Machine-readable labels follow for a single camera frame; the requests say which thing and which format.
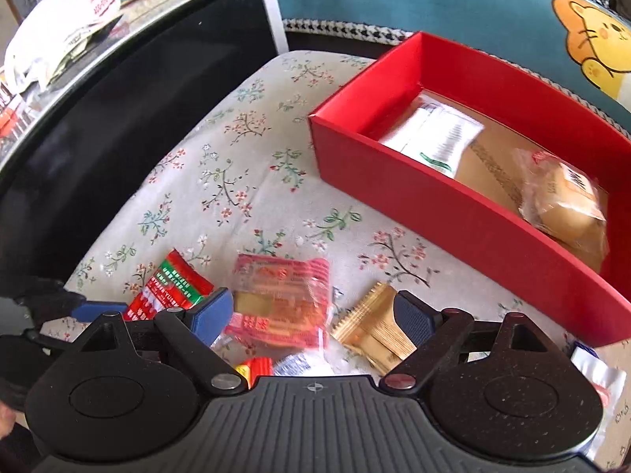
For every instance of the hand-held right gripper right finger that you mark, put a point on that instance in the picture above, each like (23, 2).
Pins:
(411, 313)

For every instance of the white pouch snack packet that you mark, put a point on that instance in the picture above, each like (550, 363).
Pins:
(434, 138)

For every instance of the gold snack packet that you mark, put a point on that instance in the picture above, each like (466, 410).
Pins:
(365, 330)

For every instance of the floral cloth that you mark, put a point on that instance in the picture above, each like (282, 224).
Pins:
(246, 167)

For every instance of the white sausage packet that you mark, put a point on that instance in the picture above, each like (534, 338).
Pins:
(589, 369)

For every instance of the red white packet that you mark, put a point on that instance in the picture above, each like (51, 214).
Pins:
(10, 113)

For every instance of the clear bread packet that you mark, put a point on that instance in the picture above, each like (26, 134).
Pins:
(567, 207)

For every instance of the red clear snack packet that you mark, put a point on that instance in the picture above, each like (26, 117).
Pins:
(281, 305)

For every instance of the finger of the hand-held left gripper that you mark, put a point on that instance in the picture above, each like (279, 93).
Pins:
(93, 310)

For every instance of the red cardboard box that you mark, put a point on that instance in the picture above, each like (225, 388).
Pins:
(443, 217)

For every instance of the black glass table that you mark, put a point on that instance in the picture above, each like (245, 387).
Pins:
(123, 108)

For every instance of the red green snack packet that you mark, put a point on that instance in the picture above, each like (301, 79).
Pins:
(167, 281)

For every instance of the white plastic bag red print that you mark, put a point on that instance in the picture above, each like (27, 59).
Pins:
(59, 29)

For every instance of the red yellow snack packet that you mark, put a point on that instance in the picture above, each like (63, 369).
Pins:
(256, 369)

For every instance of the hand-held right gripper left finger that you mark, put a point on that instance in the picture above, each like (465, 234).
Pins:
(214, 311)

